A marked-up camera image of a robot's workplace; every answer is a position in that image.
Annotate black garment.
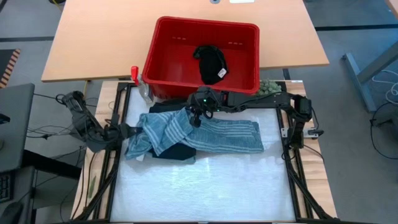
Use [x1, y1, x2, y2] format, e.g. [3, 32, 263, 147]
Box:
[192, 45, 229, 85]

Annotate green pen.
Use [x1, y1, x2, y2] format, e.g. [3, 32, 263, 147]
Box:
[87, 175, 98, 199]

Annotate black trousers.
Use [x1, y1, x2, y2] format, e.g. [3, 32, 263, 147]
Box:
[148, 101, 197, 162]

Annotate grey side table top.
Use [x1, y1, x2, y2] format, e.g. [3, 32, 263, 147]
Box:
[0, 83, 35, 174]

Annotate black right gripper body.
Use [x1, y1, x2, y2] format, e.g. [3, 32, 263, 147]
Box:
[186, 86, 226, 121]

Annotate black power cable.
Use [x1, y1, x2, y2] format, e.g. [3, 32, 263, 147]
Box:
[25, 92, 94, 140]

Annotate black cable loop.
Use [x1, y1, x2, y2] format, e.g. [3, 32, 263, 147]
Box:
[369, 101, 398, 144]

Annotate white plastic table cover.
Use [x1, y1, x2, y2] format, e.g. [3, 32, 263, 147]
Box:
[109, 85, 297, 223]

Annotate white cable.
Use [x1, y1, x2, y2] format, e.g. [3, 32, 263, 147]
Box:
[371, 68, 398, 105]

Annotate light wooden desk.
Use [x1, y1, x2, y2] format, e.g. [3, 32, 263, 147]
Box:
[40, 0, 330, 82]

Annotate backlit keyboard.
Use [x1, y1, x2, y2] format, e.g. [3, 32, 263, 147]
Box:
[0, 172, 14, 203]

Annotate grey office desk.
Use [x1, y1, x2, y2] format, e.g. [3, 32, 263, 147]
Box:
[0, 166, 35, 224]

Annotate black aluminium rig frame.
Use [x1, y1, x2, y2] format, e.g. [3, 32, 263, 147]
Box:
[70, 80, 338, 224]

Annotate grey metal desk leg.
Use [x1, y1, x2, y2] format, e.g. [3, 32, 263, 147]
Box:
[341, 39, 398, 113]

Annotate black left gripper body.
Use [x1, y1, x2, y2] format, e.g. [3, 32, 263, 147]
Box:
[118, 123, 144, 139]

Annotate red ribbed plastic bin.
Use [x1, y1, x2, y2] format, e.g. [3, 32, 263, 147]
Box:
[141, 16, 261, 100]

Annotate silver metal bracket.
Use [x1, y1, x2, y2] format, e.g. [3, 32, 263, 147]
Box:
[280, 126, 295, 138]

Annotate blue striped garment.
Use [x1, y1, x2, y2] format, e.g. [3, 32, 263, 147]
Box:
[124, 107, 265, 161]

